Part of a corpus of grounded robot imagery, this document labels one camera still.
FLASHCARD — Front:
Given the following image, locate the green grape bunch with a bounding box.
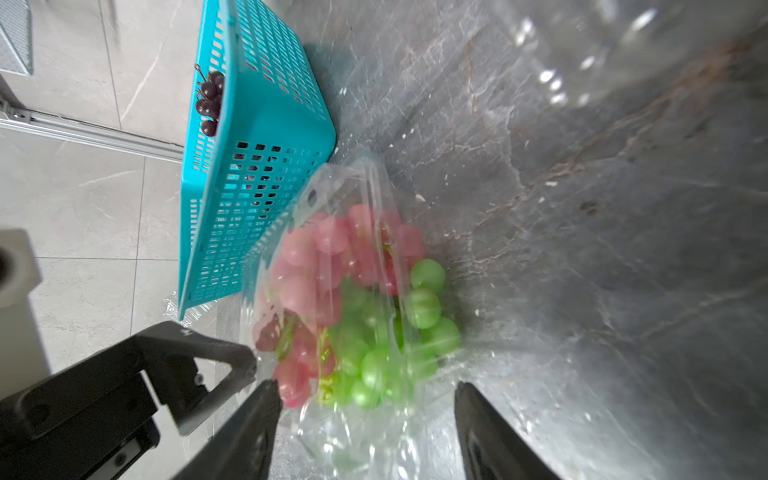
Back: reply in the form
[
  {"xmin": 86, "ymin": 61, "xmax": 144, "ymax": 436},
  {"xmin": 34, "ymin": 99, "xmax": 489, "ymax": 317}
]
[{"xmin": 316, "ymin": 259, "xmax": 461, "ymax": 409}]

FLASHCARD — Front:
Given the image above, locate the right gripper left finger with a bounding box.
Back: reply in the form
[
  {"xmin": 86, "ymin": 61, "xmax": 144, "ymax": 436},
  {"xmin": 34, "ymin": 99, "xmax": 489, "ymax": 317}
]
[{"xmin": 175, "ymin": 380, "xmax": 282, "ymax": 479}]

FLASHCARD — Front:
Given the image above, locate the dark purple grape bunch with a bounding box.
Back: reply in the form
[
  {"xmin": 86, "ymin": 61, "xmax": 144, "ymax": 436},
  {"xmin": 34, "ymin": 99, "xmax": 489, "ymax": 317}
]
[{"xmin": 194, "ymin": 64, "xmax": 225, "ymax": 138}]

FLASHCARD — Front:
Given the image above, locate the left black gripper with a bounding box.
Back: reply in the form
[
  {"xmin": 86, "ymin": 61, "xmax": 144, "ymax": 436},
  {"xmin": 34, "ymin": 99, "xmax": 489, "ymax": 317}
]
[{"xmin": 1, "ymin": 321, "xmax": 257, "ymax": 479}]

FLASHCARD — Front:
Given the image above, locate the teal plastic basket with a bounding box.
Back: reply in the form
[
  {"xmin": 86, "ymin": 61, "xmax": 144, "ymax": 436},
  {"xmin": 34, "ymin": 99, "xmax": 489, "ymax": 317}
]
[{"xmin": 177, "ymin": 1, "xmax": 336, "ymax": 310}]

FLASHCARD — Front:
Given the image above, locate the red grape bunch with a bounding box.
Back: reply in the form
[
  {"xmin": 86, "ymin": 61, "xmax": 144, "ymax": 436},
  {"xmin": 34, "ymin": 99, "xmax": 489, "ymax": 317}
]
[{"xmin": 247, "ymin": 202, "xmax": 430, "ymax": 409}]

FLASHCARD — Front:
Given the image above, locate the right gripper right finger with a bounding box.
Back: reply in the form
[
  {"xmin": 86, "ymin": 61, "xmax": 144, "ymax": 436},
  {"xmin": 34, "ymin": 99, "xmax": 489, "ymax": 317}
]
[{"xmin": 454, "ymin": 382, "xmax": 560, "ymax": 480}]

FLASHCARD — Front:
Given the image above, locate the white wire mesh shelf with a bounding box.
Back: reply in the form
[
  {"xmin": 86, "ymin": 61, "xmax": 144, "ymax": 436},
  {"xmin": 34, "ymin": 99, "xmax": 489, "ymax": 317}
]
[{"xmin": 0, "ymin": 0, "xmax": 33, "ymax": 76}]

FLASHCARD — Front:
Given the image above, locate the clear clamshell container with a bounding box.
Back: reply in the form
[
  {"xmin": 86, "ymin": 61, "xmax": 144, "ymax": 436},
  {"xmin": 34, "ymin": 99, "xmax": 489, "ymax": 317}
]
[
  {"xmin": 491, "ymin": 0, "xmax": 767, "ymax": 106},
  {"xmin": 241, "ymin": 156, "xmax": 461, "ymax": 479}
]

